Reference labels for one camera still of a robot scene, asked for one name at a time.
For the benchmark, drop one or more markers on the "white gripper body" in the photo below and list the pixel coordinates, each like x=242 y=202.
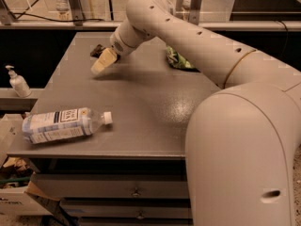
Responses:
x=119 y=44

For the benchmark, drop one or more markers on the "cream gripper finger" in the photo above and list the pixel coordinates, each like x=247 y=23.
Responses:
x=107 y=57

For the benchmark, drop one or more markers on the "black rxbar chocolate wrapper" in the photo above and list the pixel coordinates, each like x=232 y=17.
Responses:
x=97 y=51

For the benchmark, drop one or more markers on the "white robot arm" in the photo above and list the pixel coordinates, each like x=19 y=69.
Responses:
x=240 y=142

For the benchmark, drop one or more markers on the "white pump dispenser bottle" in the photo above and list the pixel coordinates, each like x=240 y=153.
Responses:
x=18 y=83

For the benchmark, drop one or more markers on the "clear plastic water bottle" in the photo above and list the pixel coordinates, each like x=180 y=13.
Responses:
x=64 y=124

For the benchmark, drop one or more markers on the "green chip bag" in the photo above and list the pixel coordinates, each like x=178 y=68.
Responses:
x=177 y=61

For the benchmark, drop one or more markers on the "grey drawer cabinet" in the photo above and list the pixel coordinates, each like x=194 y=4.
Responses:
x=94 y=177

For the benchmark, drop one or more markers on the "metal drawer knob upper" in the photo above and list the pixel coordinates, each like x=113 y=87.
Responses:
x=136 y=193

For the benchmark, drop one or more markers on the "metal drawer knob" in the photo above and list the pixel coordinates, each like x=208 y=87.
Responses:
x=140 y=216
x=136 y=193

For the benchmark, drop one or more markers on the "cardboard box with clutter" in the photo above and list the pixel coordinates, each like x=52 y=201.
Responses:
x=15 y=176

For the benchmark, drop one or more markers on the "metal drawer knob lower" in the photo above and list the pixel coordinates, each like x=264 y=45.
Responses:
x=140 y=216

